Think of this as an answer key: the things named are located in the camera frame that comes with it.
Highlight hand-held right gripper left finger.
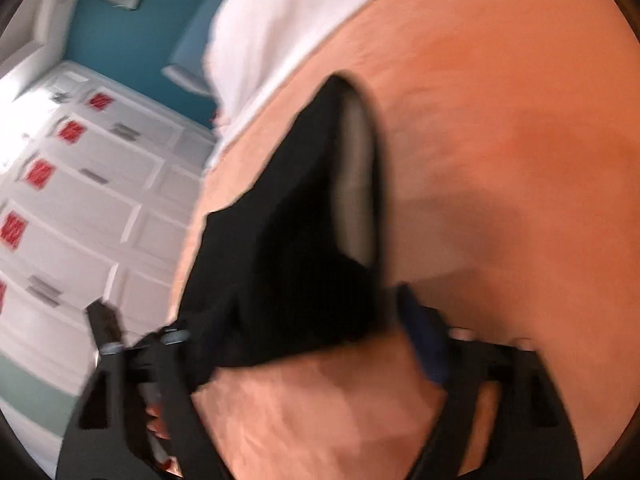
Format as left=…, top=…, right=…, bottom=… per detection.
left=55, top=325, right=236, bottom=480

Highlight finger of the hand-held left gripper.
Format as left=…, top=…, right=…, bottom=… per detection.
left=86, top=301, right=124, bottom=353

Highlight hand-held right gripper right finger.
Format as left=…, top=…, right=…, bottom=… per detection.
left=395, top=284, right=584, bottom=480

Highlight black pants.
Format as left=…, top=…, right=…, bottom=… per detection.
left=181, top=74, right=397, bottom=387

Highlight white panelled wardrobe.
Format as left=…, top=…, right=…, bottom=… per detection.
left=0, top=60, right=219, bottom=461

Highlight orange plush blanket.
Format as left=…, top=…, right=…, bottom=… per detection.
left=170, top=0, right=640, bottom=480

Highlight blue padded headboard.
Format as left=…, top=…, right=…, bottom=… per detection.
left=162, top=0, right=252, bottom=128

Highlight white bed sheet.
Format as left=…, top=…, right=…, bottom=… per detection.
left=202, top=0, right=437, bottom=162

